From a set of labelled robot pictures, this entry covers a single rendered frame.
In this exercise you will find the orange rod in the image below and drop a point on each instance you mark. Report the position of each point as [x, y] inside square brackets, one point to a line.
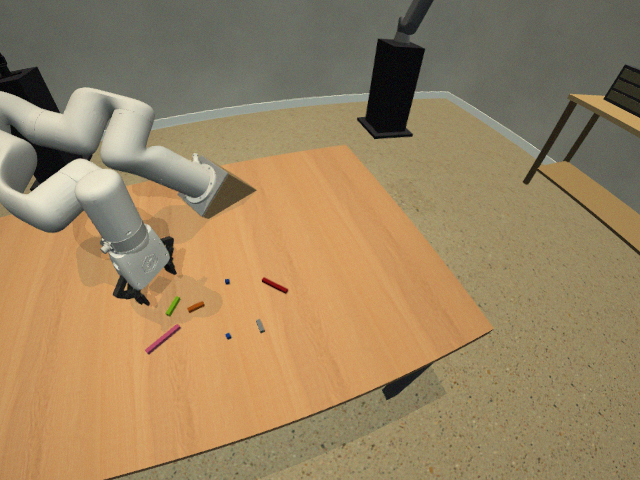
[195, 307]

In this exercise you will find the pink rod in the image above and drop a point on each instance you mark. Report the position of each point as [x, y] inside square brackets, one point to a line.
[162, 339]

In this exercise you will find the dark red rod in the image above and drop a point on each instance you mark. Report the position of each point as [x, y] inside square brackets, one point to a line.
[275, 285]

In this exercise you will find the lime green rod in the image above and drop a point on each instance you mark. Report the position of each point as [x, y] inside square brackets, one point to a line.
[173, 306]

